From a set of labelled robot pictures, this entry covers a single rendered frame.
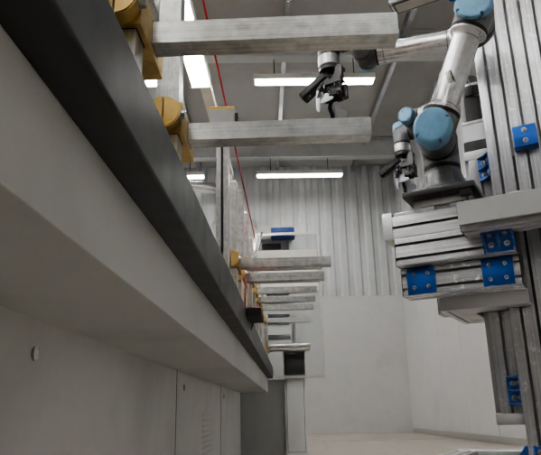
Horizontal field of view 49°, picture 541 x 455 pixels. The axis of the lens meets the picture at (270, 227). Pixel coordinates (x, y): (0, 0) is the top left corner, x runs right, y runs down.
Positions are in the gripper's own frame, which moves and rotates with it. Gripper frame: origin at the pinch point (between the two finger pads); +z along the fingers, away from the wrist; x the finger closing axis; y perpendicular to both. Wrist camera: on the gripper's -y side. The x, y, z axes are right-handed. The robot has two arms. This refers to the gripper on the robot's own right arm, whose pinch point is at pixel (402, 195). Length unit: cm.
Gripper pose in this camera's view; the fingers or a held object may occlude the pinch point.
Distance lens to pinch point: 280.4
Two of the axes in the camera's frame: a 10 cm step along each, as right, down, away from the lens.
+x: 4.9, 2.5, 8.4
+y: 8.7, -1.6, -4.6
